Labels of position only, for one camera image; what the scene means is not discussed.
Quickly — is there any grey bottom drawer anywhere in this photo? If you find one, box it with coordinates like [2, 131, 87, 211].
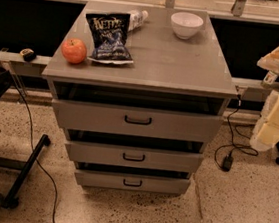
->
[74, 170, 191, 195]

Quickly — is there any grey drawer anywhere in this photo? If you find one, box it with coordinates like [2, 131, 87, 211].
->
[65, 141, 203, 173]
[74, 170, 191, 195]
[52, 99, 222, 143]

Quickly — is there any grey drawer cabinet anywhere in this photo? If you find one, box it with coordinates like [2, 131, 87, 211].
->
[29, 0, 248, 204]

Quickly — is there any grey top drawer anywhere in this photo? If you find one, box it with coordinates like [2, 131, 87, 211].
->
[52, 99, 222, 143]

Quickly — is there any grey middle drawer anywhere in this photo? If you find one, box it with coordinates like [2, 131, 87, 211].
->
[65, 141, 203, 173]

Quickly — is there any black kettle chips bag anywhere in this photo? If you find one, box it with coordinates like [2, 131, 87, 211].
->
[86, 12, 133, 65]

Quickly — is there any red apple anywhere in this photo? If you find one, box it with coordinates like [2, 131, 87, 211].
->
[61, 38, 87, 64]

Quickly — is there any clear plastic water bottle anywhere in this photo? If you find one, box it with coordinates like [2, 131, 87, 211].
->
[128, 9, 149, 32]

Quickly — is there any white ceramic bowl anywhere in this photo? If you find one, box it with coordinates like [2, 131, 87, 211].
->
[170, 12, 204, 39]

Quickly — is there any black yellow tape measure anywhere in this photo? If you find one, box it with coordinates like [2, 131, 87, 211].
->
[19, 48, 36, 62]

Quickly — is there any small glass bottle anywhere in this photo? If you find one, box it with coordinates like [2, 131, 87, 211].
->
[261, 71, 277, 89]

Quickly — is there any black power adapter cable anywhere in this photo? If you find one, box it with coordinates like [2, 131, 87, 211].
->
[212, 92, 266, 176]

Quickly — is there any black floor cable left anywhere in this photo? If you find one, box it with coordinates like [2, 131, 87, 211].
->
[0, 83, 74, 223]

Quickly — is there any black cart frame left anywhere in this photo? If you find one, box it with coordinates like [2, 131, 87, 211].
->
[0, 67, 51, 209]

